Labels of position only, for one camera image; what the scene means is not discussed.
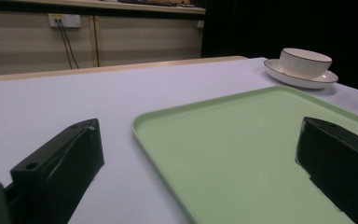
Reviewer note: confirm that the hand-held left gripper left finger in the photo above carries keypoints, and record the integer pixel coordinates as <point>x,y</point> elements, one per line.
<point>59,168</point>

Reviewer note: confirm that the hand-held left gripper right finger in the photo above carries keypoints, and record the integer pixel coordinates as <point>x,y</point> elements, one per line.
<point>338,158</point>

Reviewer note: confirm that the white plate with dark rim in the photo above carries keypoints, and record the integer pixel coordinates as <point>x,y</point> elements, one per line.
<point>304,81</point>

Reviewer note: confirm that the light green plastic tray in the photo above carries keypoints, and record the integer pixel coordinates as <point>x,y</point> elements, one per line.
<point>242,155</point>

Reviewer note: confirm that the white ribbed bowl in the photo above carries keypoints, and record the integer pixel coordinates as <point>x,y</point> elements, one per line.
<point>304,63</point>

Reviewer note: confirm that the white wall power socket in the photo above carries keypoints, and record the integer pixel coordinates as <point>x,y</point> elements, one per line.
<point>65,20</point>

